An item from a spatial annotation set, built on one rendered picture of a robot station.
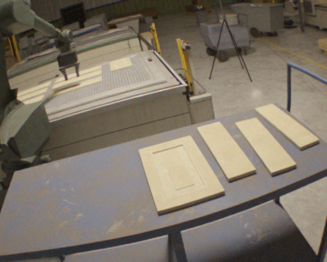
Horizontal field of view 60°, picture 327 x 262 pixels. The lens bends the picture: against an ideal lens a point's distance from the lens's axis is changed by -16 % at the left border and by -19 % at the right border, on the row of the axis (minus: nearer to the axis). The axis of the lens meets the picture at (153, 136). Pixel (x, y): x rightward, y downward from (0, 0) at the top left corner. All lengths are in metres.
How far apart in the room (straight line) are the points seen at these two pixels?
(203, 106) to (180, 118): 0.25
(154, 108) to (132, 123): 0.24
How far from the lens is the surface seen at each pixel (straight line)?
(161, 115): 3.15
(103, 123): 3.12
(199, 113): 3.25
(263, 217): 2.21
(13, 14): 2.57
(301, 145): 1.47
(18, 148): 2.37
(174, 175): 1.37
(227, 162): 1.39
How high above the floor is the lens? 1.82
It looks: 26 degrees down
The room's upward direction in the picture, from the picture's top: 13 degrees counter-clockwise
